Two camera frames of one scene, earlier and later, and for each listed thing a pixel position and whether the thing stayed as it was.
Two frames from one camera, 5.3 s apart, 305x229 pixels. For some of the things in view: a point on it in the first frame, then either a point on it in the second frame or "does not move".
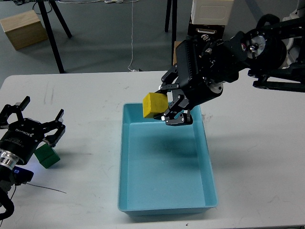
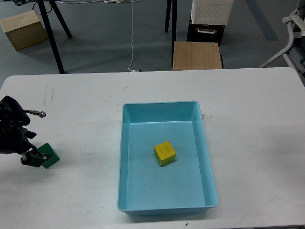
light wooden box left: (24, 29) does not move
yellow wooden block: (154, 103) → (165, 153)
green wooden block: (46, 156) does not move
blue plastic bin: (164, 170) does not move
